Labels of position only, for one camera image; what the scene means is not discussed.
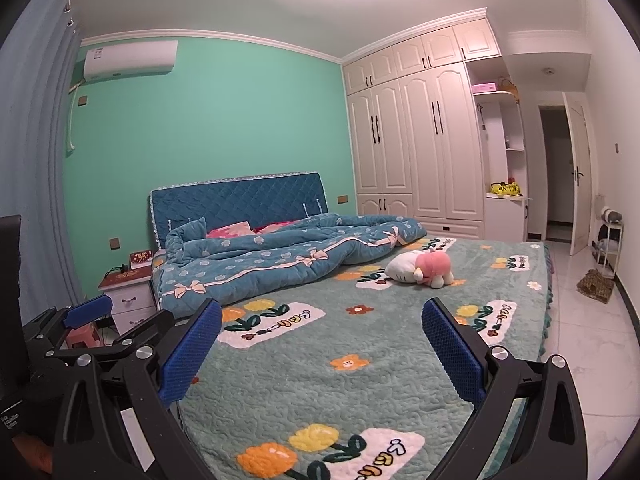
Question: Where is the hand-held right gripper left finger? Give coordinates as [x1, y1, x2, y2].
[52, 297, 223, 480]

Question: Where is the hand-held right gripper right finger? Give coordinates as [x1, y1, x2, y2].
[421, 297, 588, 480]

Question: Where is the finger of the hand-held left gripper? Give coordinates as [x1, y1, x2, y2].
[22, 294, 113, 361]
[42, 309, 176, 376]

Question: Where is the pink plastic stool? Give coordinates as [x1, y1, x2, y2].
[65, 325, 106, 348]

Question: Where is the white nightstand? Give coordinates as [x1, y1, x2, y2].
[97, 267, 156, 336]

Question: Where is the pink and white plush toy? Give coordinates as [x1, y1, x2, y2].
[384, 249, 455, 288]

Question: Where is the blue pillow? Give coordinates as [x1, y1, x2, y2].
[166, 216, 208, 246]

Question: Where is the bed with green floral cover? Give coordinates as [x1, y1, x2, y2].
[152, 237, 556, 480]

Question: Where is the pink pillow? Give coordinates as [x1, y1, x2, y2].
[206, 221, 251, 239]

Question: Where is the blue bow print quilt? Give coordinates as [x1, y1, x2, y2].
[159, 212, 428, 318]

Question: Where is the white open shelf unit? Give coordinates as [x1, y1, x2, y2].
[465, 55, 531, 243]

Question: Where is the blue grey curtain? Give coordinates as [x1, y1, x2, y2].
[0, 0, 86, 326]

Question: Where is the blue quilted headboard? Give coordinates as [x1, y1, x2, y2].
[149, 172, 328, 251]

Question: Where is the woven straw basket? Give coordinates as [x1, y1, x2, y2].
[576, 268, 615, 305]

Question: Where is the white air conditioner pipe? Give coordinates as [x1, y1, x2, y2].
[66, 82, 81, 151]

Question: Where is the white metal rack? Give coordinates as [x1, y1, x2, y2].
[595, 205, 626, 278]

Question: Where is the white wardrobe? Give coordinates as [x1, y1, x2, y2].
[342, 8, 502, 241]

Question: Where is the white door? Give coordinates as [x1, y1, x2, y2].
[562, 92, 592, 257]

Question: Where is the white air conditioner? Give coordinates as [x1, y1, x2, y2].
[82, 40, 179, 82]

